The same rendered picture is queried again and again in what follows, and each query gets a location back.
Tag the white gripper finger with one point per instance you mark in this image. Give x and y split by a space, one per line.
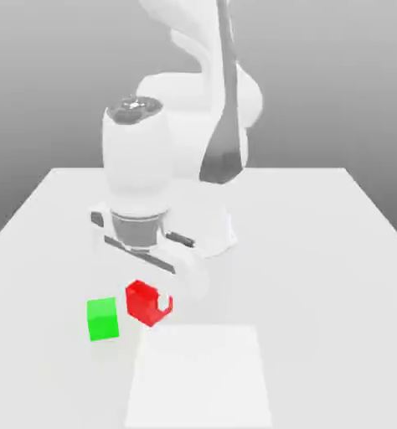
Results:
163 301

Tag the small red cube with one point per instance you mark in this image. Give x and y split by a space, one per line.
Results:
140 301

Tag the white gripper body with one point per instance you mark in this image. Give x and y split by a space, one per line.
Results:
188 271

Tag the small green cube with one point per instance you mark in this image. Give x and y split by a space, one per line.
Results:
103 320

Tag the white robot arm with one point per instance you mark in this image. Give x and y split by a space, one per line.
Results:
135 161

